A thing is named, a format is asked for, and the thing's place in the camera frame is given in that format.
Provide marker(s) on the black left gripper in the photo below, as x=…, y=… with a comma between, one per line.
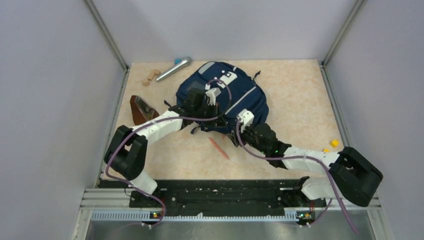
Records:
x=220, y=122

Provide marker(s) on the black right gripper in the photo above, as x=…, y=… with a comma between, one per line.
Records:
x=234, y=137

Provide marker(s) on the orange pencils bundle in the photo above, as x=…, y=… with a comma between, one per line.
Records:
x=218, y=148

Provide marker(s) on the navy blue student backpack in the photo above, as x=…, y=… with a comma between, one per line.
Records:
x=239, y=92

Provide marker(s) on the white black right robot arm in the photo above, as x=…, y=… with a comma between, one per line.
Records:
x=348, y=174

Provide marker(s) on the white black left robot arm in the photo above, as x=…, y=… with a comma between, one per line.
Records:
x=126, y=154

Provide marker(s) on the silver microphone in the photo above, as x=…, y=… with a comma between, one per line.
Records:
x=179, y=64

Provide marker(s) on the brown wooden metronome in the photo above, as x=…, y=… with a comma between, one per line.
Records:
x=141, y=111

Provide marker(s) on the wooden block puzzle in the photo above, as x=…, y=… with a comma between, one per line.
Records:
x=153, y=74

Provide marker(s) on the yellow cube far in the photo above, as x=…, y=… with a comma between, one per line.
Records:
x=334, y=143

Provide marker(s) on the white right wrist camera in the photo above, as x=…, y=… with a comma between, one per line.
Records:
x=245, y=117

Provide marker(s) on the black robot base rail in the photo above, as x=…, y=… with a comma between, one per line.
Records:
x=225, y=200

